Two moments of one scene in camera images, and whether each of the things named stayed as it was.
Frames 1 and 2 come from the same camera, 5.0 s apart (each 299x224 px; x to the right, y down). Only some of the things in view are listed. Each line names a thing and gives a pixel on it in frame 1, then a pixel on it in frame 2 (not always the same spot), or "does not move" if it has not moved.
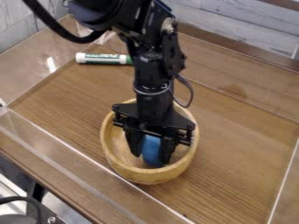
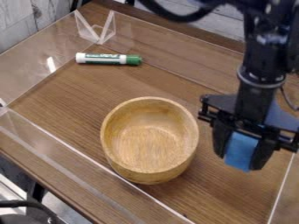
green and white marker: (97, 58) does not move
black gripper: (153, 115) to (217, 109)
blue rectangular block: (152, 150) to (239, 150)
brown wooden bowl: (132, 165) does not move
